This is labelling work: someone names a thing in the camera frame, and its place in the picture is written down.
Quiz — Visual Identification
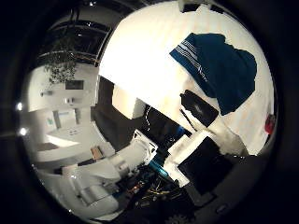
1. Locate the red spray bottle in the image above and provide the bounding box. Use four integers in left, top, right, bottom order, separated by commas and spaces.
264, 113, 277, 135

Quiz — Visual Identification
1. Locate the blue striped cloth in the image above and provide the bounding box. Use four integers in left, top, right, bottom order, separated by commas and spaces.
169, 32, 258, 117

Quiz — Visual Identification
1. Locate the small wooden box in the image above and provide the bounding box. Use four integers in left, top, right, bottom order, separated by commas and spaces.
90, 146, 105, 161

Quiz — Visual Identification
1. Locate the hanging green plant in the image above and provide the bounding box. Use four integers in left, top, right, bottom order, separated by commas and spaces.
43, 36, 78, 85

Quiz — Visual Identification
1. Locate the dark wall picture frame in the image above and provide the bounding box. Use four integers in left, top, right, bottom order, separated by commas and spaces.
64, 79, 85, 91

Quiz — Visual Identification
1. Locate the bundle of coloured cables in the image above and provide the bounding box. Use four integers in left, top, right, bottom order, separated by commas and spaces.
124, 178, 183, 209

